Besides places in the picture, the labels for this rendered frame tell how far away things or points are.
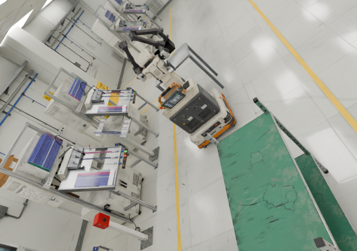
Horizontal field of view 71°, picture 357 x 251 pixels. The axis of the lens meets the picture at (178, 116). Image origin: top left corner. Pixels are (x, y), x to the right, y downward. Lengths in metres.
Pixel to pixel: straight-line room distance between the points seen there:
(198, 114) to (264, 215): 1.92
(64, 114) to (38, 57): 2.19
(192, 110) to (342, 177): 1.67
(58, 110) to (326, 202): 3.94
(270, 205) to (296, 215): 0.14
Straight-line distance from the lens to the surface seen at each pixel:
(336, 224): 1.96
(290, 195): 1.41
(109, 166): 3.59
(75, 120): 4.65
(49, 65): 6.48
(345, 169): 2.46
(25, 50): 6.51
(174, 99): 2.89
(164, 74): 3.15
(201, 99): 3.01
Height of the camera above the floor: 2.15
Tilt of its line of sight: 29 degrees down
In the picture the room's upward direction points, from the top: 53 degrees counter-clockwise
